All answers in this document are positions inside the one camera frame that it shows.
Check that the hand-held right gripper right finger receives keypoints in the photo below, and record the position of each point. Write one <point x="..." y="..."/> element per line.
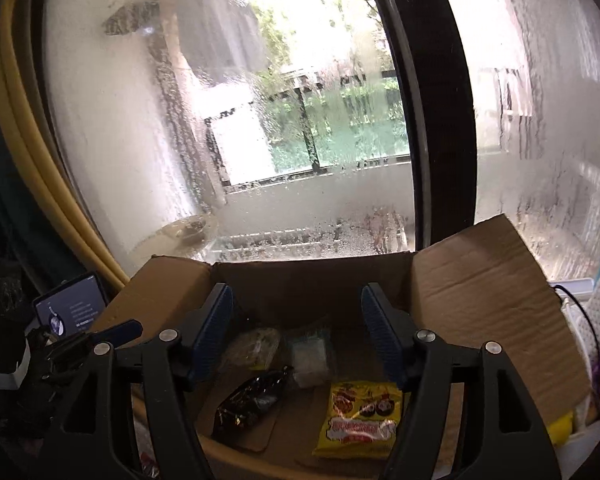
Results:
<point x="380" y="330"/>

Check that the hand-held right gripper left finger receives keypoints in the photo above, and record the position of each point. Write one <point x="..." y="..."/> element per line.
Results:
<point x="212" y="330"/>

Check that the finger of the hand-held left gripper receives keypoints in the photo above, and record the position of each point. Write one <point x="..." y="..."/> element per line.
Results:
<point x="122" y="332"/>

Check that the brown cardboard box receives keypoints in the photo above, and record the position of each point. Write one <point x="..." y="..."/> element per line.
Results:
<point x="480" y="285"/>

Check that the beige round snack packet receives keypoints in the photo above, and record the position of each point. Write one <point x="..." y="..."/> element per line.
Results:
<point x="252" y="347"/>

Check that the tablet with dark screen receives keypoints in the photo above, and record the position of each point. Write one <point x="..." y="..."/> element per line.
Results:
<point x="75" y="305"/>

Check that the clear packet white contents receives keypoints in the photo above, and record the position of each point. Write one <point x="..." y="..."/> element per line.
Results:
<point x="307" y="360"/>

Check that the black snack packet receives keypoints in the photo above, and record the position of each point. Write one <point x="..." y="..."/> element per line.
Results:
<point x="250" y="400"/>

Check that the yellow curtain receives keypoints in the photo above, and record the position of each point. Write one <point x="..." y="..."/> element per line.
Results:
<point x="25" y="160"/>

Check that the grey hanging garment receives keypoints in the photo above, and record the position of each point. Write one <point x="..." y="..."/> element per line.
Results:
<point x="215" y="25"/>

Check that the dark window frame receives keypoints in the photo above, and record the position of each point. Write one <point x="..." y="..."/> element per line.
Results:
<point x="430" y="110"/>

